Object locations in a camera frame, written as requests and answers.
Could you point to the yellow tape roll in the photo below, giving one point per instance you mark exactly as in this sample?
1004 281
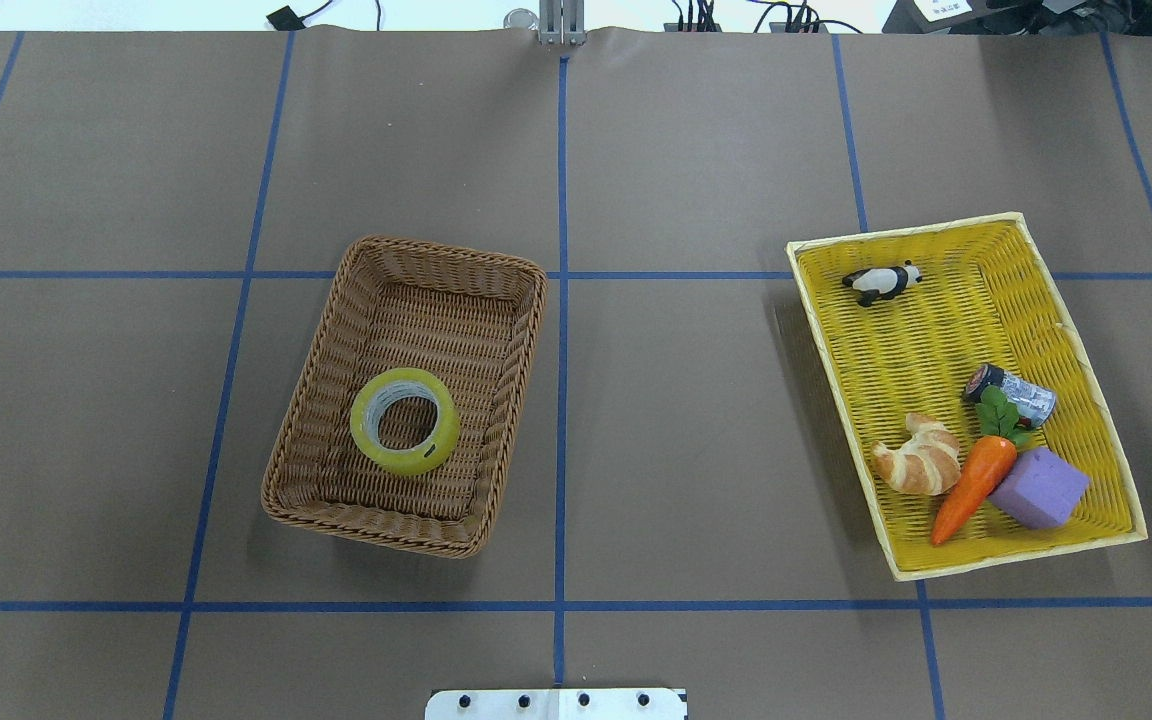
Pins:
405 421

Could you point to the brown wicker basket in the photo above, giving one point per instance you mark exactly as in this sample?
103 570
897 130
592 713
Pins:
471 318

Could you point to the toy panda figure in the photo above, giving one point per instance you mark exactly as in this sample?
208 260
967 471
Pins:
882 282

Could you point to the black power strip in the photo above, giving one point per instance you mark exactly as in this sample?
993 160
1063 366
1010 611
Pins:
810 24

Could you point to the toy croissant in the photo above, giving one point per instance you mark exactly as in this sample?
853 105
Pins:
927 463

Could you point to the white mounting plate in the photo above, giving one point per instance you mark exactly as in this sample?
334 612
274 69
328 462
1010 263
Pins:
559 703

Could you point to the toy carrot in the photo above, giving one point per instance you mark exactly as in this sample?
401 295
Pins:
989 460

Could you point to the purple foam block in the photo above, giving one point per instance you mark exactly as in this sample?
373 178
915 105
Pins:
1042 490

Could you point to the aluminium frame post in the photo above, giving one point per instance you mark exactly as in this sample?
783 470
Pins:
562 22

